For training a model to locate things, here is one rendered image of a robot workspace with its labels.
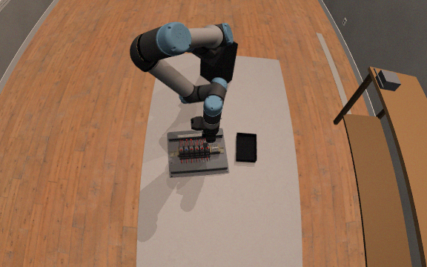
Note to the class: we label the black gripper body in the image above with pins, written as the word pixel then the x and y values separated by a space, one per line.
pixel 210 130

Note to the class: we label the grey relay panel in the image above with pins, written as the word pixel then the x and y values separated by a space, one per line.
pixel 214 161

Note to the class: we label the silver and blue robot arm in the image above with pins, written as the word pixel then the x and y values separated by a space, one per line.
pixel 173 39

